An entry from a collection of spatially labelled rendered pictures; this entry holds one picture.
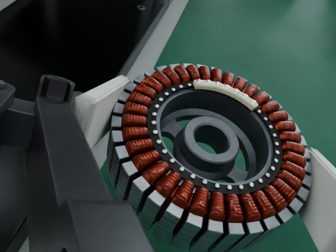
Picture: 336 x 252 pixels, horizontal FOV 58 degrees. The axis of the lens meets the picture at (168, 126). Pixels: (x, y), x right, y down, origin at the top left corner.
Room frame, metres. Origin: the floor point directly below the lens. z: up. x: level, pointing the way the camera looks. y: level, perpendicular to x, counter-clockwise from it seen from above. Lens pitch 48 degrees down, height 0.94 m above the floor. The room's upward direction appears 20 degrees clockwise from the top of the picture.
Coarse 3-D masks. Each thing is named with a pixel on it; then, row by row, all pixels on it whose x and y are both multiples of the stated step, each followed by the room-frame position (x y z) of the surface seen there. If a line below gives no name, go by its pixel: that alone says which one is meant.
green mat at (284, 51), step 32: (192, 0) 0.41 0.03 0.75; (224, 0) 0.45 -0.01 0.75; (256, 0) 0.48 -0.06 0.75; (288, 0) 0.53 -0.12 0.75; (320, 0) 0.58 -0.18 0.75; (192, 32) 0.33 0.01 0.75; (224, 32) 0.36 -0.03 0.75; (256, 32) 0.39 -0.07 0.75; (288, 32) 0.42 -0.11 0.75; (320, 32) 0.46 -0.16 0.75; (160, 64) 0.25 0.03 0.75; (224, 64) 0.29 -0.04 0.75; (256, 64) 0.31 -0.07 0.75; (288, 64) 0.34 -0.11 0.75; (320, 64) 0.37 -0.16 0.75; (288, 96) 0.28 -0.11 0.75; (320, 96) 0.30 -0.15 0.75; (320, 128) 0.24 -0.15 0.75; (288, 224) 0.12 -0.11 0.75
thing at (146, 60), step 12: (180, 0) 0.40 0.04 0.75; (168, 12) 0.36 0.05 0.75; (180, 12) 0.37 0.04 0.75; (168, 24) 0.33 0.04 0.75; (156, 36) 0.30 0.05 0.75; (168, 36) 0.31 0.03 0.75; (144, 48) 0.27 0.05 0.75; (156, 48) 0.28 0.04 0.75; (144, 60) 0.25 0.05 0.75; (156, 60) 0.26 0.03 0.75; (132, 72) 0.23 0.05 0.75; (108, 132) 0.15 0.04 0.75; (96, 144) 0.13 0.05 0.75; (96, 156) 0.12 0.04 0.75
